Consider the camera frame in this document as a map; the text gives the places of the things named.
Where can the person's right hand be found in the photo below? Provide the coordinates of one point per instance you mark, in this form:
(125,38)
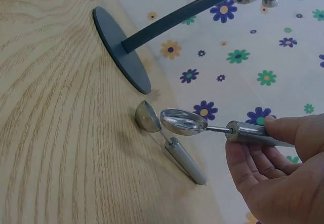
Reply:
(283,196)

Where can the person's right fingers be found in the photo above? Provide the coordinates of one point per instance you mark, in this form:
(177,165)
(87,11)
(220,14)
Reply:
(274,158)

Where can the person's right thumb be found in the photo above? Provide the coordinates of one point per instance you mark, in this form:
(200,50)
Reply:
(296,131)

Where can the steel scoop with oval bowl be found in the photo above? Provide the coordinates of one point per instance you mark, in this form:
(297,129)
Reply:
(183,122)

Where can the steel scoop with round bowl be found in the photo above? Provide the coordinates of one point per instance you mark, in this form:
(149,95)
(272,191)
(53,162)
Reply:
(182,158)

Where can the black stand with round base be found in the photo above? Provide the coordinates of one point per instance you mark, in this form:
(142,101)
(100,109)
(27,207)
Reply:
(121,49)

